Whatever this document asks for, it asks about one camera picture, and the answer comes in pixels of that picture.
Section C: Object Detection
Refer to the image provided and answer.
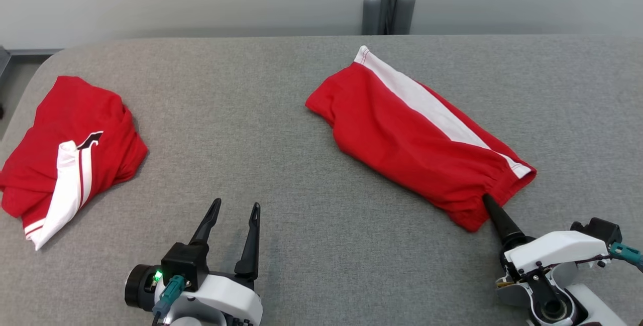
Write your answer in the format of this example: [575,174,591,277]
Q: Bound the teal camera connector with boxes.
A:
[152,275,186,317]
[609,242,643,271]

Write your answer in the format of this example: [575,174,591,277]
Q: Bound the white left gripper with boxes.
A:
[166,198,263,326]

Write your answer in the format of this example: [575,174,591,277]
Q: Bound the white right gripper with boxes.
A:
[482,194,608,274]

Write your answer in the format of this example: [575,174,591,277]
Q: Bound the grey partition post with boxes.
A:
[362,0,416,36]

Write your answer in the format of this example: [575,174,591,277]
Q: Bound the red Bulls 23 jersey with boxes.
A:
[0,76,149,251]

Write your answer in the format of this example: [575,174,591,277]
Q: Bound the teal right camera connector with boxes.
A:
[609,242,643,271]

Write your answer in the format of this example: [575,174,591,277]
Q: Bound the red shorts with white stripe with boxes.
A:
[305,46,537,233]

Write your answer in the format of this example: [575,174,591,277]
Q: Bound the teal left camera connector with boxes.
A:
[152,275,186,317]

